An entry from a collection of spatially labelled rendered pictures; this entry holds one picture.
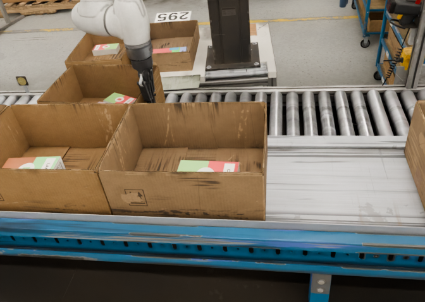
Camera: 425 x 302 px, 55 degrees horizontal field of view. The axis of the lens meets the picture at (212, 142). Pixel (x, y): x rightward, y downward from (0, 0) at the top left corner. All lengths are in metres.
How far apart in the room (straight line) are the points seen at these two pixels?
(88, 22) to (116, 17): 0.12
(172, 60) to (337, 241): 1.27
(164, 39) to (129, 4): 0.99
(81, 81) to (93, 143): 0.58
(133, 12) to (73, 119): 0.38
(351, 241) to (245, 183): 0.26
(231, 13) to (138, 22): 0.62
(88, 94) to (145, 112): 0.73
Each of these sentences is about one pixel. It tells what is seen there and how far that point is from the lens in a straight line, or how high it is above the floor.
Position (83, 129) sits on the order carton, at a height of 0.96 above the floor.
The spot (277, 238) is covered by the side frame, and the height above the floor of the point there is 0.91.
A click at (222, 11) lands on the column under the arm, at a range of 1.88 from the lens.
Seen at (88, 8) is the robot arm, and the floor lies 1.23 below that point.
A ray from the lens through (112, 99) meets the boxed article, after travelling 1.78.
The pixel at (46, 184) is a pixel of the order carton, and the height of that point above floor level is 1.00.
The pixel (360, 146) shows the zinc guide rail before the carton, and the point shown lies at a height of 0.89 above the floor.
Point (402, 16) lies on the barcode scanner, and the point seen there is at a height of 1.02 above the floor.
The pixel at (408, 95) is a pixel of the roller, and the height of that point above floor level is 0.75.
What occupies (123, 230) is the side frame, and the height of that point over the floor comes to 0.91.
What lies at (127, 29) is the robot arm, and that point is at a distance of 1.38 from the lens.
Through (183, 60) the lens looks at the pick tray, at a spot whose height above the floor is 0.80.
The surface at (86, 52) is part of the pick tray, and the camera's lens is 2.33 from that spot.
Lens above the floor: 1.66
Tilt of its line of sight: 38 degrees down
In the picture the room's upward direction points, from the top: 7 degrees counter-clockwise
